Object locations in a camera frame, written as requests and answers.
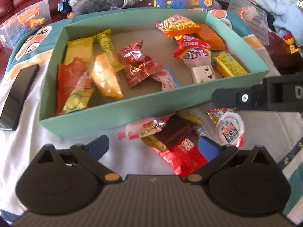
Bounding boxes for dark red candy bag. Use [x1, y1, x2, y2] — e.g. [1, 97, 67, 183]
[118, 41, 162, 88]

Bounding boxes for orange wafer snack packet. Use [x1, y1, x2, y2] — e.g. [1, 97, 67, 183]
[195, 24, 226, 50]

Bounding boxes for pink white candy packet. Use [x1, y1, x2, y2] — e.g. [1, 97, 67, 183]
[117, 116, 170, 141]

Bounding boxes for red bb snack packet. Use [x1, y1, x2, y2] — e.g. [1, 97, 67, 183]
[154, 137, 208, 180]

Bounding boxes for light blue down jacket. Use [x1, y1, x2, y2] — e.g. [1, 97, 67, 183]
[253, 0, 302, 47]

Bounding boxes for black smartphone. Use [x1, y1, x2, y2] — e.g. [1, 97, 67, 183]
[1, 64, 40, 131]

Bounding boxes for teal cardboard box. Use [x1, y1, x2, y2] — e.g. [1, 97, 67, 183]
[38, 8, 269, 138]

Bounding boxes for yellow red toy figure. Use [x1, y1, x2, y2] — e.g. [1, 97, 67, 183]
[283, 32, 301, 54]

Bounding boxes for yellow cheese stick packet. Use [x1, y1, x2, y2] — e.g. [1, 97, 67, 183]
[96, 29, 124, 72]

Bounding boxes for rainbow red candy bag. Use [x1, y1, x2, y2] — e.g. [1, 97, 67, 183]
[174, 35, 212, 59]

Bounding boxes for orange translucent candy packet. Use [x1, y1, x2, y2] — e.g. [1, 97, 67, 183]
[91, 53, 123, 99]

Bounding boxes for small yellow candy packet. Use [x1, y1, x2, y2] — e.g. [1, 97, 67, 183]
[213, 51, 249, 78]

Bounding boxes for clear plastic lid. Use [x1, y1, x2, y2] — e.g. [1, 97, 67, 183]
[227, 0, 269, 46]

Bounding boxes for clear packet nougat bar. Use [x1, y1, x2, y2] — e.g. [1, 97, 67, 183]
[183, 56, 216, 84]

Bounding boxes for dark red gold packet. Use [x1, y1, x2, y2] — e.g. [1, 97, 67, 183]
[141, 111, 202, 152]

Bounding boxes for yellow snack packet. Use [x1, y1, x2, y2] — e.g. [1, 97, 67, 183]
[63, 37, 94, 70]

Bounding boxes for clear bin of toys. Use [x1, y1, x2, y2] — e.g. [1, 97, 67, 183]
[1, 0, 51, 49]

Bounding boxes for round jelly cup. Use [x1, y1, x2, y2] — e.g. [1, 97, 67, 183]
[215, 112, 245, 148]

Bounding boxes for dark red leather sofa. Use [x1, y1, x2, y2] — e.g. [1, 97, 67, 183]
[1, 0, 302, 74]

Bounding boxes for red foil snack packet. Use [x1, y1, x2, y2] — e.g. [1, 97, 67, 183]
[56, 58, 86, 115]

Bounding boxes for orange red chips bag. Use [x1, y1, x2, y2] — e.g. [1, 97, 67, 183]
[156, 14, 201, 38]

